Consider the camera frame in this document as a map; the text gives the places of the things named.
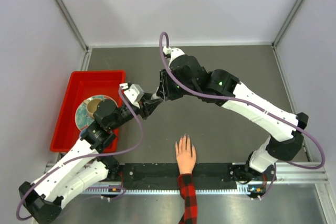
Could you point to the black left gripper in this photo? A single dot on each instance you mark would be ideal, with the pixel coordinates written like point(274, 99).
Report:
point(147, 105)

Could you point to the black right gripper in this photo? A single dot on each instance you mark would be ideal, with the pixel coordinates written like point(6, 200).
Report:
point(164, 91)

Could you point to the red plaid sleeve forearm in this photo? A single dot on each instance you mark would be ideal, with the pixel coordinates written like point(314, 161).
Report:
point(188, 194)

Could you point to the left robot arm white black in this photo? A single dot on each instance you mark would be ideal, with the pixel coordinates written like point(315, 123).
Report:
point(87, 163)

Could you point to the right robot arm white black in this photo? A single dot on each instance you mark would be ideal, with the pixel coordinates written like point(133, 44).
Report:
point(183, 75)

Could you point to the mannequin hand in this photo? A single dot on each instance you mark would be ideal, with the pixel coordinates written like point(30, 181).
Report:
point(185, 155)

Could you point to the tan ceramic bowl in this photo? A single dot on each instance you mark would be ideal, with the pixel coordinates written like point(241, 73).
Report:
point(92, 105)

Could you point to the blue patterned plate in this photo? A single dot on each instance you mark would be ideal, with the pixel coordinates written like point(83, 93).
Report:
point(82, 119)

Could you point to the red plastic bin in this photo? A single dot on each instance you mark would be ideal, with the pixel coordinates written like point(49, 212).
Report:
point(81, 85)

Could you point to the blue plastic cup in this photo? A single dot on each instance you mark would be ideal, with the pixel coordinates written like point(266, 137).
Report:
point(82, 132)

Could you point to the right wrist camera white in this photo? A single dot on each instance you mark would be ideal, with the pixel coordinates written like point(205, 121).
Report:
point(171, 54)

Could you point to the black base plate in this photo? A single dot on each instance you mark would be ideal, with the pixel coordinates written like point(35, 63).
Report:
point(163, 176)

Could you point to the aluminium corner post left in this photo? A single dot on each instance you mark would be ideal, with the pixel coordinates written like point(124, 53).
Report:
point(76, 33)

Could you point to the aluminium corner post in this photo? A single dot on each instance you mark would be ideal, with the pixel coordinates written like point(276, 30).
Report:
point(291, 15)
point(76, 33)

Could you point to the aluminium rail with slots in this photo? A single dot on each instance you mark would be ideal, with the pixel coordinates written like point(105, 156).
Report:
point(89, 180)

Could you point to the aluminium corner post right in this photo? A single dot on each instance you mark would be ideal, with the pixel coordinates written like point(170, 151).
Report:
point(291, 15)

